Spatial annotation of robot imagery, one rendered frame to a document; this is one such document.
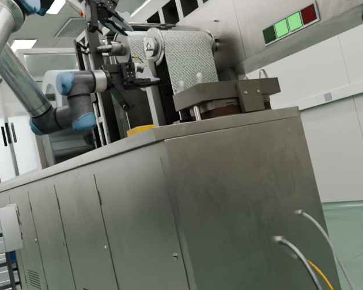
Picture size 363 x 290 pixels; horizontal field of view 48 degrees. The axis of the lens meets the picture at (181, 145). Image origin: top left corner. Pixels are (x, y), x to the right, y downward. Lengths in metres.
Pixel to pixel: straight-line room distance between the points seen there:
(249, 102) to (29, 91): 0.73
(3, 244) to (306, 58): 3.82
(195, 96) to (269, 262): 0.60
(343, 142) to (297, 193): 2.74
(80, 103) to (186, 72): 0.48
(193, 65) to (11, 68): 0.69
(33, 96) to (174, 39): 0.60
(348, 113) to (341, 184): 0.72
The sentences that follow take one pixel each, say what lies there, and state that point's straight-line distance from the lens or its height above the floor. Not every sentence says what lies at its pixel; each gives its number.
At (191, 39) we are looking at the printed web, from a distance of 1.67.
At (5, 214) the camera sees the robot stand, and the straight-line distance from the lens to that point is 0.92.
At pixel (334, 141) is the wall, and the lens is 4.27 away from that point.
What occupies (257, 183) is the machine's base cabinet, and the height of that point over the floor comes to 0.66.
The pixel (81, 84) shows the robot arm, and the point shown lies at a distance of 1.32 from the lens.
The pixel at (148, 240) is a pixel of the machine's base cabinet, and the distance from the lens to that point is 1.34.
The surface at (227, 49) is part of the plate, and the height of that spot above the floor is 1.21.
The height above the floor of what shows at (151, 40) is 1.27.
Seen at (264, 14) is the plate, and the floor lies 1.27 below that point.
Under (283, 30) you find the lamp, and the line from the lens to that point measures 1.57.
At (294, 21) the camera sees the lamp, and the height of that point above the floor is 1.19.
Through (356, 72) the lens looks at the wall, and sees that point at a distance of 4.09.
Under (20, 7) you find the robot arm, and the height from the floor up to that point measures 1.25.
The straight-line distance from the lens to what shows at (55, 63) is 2.52.
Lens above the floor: 0.79
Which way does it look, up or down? 2 degrees up
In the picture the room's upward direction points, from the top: 13 degrees counter-clockwise
